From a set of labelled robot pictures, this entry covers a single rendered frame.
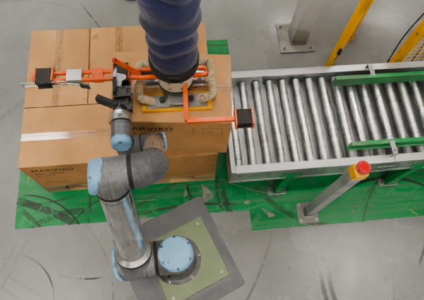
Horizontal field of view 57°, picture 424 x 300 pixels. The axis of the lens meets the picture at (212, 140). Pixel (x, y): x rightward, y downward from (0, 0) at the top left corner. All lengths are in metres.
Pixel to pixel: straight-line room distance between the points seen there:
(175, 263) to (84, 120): 1.22
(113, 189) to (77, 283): 1.68
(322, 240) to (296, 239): 0.18
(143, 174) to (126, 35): 1.74
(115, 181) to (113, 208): 0.14
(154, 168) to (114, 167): 0.12
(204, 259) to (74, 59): 1.60
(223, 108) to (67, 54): 1.31
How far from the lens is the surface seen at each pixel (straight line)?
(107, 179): 1.25
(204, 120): 1.75
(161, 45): 1.56
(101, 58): 2.78
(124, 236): 1.52
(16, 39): 3.79
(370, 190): 3.16
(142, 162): 1.25
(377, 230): 3.11
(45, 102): 2.71
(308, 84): 2.71
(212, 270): 1.98
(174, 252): 1.72
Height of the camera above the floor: 2.79
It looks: 68 degrees down
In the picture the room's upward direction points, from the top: 6 degrees clockwise
